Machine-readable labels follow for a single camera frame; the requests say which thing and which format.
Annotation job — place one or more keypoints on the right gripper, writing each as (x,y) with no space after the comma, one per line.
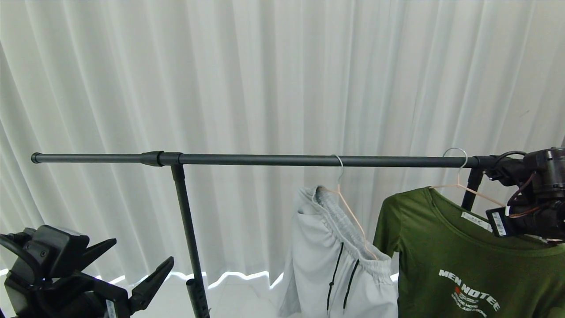
(534,223)

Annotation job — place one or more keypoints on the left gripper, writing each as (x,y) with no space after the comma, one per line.
(79,296)

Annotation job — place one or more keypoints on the pink clothes hanger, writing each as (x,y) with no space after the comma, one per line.
(481,195)
(351,216)

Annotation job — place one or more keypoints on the green printed garment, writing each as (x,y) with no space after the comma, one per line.
(419,247)

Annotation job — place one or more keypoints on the pale grey shorts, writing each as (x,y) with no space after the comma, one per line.
(309,256)

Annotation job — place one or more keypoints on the black clothes rack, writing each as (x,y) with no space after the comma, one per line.
(265,160)

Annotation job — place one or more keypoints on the white curtain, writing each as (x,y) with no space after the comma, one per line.
(132,66)

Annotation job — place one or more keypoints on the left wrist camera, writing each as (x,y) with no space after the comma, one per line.
(53,247)

